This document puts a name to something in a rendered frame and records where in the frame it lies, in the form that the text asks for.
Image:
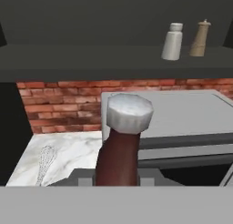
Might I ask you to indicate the tan pepper mill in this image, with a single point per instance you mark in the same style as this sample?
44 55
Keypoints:
200 41

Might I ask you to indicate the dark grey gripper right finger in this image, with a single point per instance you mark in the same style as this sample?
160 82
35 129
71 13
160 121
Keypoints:
148 179

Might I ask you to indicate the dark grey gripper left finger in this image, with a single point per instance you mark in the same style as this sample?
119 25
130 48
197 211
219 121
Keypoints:
85 179

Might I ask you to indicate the brown bottle with white cap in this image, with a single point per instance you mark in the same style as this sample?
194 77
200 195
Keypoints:
119 151

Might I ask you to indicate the dark grey open cabinet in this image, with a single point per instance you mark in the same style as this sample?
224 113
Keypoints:
75 33

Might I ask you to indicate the white salt shaker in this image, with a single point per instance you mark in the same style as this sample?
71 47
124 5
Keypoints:
172 44

